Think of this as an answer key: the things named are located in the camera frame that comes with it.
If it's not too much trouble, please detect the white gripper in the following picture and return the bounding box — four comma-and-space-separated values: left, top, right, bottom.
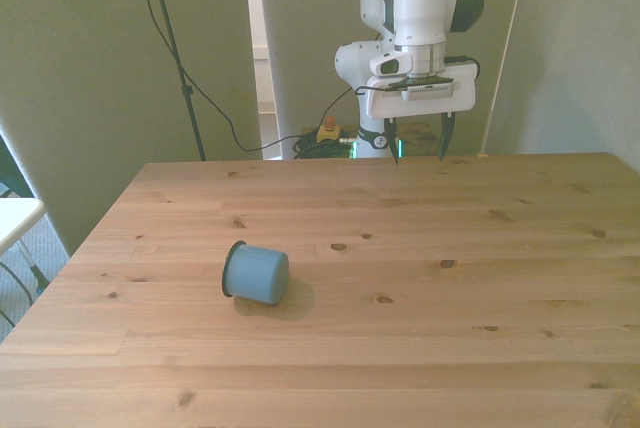
364, 63, 477, 166

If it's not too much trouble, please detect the blue mug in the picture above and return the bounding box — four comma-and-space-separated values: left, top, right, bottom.
220, 240, 291, 306

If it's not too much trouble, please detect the yellow emergency stop button box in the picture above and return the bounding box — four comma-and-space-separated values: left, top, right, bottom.
316, 116, 347, 146

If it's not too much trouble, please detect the black tripod stand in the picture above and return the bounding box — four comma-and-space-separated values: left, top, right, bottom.
125, 0, 208, 162

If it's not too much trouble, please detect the white side table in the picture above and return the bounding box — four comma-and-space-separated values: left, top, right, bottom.
0, 197, 49, 299

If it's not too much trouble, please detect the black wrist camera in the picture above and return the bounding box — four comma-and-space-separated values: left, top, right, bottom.
389, 76, 457, 102

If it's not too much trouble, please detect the coiled dark green cable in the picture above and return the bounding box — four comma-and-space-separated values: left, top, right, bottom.
291, 131, 354, 160

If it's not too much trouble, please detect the thin black cable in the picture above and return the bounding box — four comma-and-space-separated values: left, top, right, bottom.
128, 0, 302, 153

